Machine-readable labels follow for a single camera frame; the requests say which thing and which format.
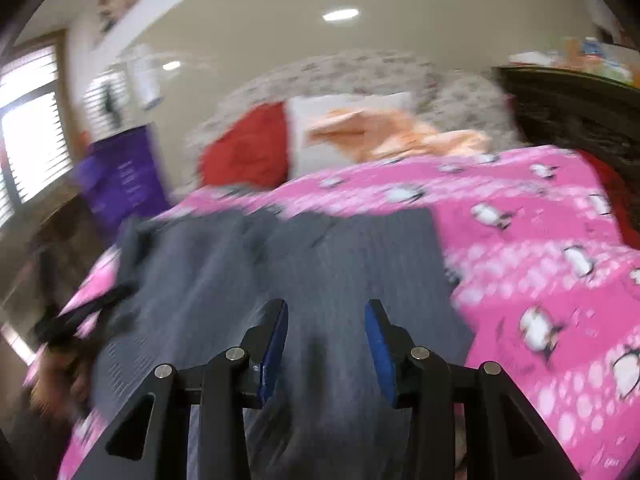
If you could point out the pile of small packets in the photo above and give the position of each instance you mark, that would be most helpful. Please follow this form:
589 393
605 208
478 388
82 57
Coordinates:
590 57

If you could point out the dark wooden desk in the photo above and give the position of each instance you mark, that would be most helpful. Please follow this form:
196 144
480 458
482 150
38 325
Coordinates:
55 250

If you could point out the white wall paper sheet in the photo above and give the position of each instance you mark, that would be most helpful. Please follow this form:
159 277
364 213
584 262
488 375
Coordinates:
147 80

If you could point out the purple tote bag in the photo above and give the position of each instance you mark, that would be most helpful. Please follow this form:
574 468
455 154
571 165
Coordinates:
125 175

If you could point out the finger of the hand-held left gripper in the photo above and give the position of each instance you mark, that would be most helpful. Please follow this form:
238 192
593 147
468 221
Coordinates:
97 302

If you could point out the person's left hand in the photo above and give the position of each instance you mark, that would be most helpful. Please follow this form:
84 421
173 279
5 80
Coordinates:
55 385

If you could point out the wall poster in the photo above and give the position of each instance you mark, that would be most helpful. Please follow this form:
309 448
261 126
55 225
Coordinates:
117 0

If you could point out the red cloth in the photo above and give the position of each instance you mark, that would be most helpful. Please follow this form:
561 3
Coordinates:
620 200

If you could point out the red pillow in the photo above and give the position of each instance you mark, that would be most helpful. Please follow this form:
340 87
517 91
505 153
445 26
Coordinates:
250 150

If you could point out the dark carved wooden cabinet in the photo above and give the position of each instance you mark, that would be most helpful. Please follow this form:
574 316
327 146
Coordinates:
565 110

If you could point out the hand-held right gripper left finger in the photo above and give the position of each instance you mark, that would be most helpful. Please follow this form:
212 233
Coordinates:
275 345

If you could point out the orange cloth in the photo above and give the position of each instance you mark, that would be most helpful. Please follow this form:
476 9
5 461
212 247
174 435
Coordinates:
385 135

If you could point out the grey striped coat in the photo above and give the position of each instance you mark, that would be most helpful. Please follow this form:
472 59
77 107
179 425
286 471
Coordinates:
320 260

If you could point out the window with blinds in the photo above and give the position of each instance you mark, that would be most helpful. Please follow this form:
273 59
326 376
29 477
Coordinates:
30 125

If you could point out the floral grey pillow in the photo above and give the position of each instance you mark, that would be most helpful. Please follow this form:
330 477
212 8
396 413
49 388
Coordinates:
375 75

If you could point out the pink penguin print blanket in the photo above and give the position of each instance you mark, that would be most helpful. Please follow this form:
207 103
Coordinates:
530 220

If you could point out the ceiling light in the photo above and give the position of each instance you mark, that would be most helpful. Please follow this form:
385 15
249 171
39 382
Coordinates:
171 65
340 14

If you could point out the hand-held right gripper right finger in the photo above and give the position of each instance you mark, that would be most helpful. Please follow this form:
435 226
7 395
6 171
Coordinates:
380 355

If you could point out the white pillow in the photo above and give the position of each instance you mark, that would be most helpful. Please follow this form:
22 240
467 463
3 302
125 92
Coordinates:
300 132

